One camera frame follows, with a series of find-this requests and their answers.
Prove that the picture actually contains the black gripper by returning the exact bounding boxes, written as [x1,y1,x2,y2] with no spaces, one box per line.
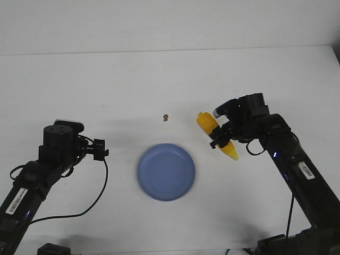
[78,135,109,161]
[209,98,258,149]

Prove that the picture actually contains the yellow corn cob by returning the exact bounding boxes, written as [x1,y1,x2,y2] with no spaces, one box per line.
[197,112,239,160]

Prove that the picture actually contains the blue round plate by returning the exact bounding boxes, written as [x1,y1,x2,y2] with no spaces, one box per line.
[137,143,196,201]

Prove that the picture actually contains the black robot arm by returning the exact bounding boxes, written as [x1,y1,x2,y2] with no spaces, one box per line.
[1,120,109,254]
[210,93,339,254]

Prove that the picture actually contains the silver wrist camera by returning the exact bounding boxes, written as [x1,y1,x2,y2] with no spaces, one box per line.
[54,119,84,133]
[213,101,234,118]

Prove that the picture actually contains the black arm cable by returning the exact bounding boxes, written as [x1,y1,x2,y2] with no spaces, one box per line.
[26,135,109,226]
[245,138,296,240]

